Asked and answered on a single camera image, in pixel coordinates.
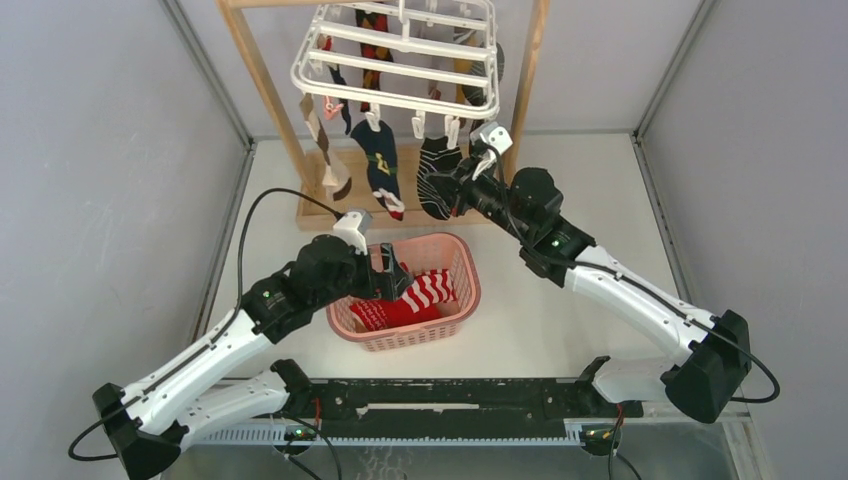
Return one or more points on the wooden hanger stand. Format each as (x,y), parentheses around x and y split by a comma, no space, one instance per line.
(305,155)

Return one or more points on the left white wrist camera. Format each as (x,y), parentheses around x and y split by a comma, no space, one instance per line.
(352,228)

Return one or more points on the black white striped sock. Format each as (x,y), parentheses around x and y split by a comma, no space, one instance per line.
(436,157)

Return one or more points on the plain red sock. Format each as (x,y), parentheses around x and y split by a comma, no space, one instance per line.
(400,319)

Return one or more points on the navy santa pattern sock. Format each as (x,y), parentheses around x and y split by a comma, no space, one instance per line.
(380,152)

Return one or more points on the brown beige block sock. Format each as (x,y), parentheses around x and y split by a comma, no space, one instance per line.
(337,180)

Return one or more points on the white plastic sock hanger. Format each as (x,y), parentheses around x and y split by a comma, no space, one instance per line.
(421,80)

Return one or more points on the red white striped sock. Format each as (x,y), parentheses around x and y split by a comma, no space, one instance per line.
(428,290)

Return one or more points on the pink plastic basket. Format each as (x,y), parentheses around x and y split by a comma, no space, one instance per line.
(434,251)

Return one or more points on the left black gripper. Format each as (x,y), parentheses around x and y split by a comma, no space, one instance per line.
(386,285)

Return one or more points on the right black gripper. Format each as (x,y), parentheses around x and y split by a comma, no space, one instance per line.
(456,186)

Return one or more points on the argyle red yellow sock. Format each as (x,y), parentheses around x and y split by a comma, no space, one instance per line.
(371,79)

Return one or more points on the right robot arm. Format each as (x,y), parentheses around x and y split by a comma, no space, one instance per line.
(706,357)

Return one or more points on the red snowflake sock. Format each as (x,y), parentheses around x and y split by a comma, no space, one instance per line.
(372,315)

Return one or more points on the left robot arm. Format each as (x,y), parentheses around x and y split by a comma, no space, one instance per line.
(148,424)

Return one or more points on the black mounting rail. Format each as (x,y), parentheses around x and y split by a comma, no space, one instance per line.
(454,409)

